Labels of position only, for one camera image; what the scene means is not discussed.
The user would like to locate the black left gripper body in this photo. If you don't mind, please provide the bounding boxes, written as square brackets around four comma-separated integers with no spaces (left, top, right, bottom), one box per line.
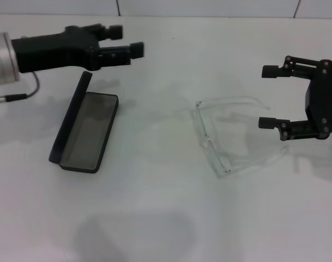
[11,26,101,73]

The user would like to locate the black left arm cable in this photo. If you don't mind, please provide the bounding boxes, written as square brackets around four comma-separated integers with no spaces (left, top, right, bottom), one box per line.
[0,72,40,103]

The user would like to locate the clear white glasses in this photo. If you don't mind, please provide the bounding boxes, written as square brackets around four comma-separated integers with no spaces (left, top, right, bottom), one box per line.
[191,95,289,180]

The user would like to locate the black glasses case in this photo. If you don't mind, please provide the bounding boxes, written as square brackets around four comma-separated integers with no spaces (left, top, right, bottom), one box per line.
[48,71,119,175]

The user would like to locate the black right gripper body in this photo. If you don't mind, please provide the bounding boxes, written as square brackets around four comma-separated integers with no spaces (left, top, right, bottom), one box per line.
[304,58,332,139]

